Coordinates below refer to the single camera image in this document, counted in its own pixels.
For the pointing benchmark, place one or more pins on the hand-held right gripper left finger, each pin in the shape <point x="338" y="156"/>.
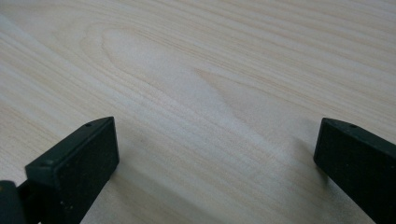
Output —
<point x="73" y="165"/>

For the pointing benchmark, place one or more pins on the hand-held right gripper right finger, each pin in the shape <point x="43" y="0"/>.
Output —
<point x="358" y="165"/>

